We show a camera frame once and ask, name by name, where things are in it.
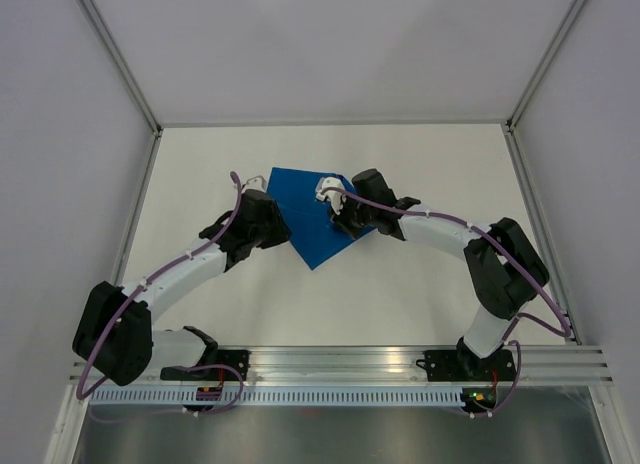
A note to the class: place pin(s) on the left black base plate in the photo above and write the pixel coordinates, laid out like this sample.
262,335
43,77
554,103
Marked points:
213,365

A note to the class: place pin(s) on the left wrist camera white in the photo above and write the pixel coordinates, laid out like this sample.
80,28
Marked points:
258,183

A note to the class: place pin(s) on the left aluminium frame post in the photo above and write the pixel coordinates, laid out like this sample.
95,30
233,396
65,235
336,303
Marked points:
102,32

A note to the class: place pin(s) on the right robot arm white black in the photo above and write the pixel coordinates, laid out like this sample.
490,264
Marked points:
505,270

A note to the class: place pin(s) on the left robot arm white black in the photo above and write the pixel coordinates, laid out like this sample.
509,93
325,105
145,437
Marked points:
116,333

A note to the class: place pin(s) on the aluminium front rail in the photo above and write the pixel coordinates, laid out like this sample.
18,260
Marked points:
536,365

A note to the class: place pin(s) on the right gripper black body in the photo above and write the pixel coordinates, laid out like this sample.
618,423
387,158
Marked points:
353,216

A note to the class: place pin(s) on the blue cloth napkin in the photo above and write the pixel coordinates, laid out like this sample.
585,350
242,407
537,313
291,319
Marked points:
313,235

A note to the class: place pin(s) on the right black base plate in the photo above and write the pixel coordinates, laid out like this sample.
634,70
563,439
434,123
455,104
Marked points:
452,366

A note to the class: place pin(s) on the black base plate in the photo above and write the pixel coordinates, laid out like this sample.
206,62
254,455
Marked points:
213,365
452,366

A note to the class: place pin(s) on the white slotted cable duct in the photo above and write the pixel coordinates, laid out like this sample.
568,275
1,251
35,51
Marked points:
284,396

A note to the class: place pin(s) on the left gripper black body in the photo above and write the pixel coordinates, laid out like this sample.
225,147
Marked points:
272,233

